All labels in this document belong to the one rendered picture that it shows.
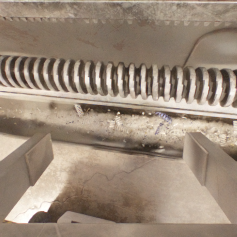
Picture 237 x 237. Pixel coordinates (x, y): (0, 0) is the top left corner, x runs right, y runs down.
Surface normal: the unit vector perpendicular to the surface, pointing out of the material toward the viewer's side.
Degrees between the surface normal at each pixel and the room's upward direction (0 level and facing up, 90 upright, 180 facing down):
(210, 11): 90
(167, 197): 0
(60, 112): 0
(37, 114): 0
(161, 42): 90
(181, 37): 90
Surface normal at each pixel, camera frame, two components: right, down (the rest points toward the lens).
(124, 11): -0.13, 0.99
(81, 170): -0.14, -0.12
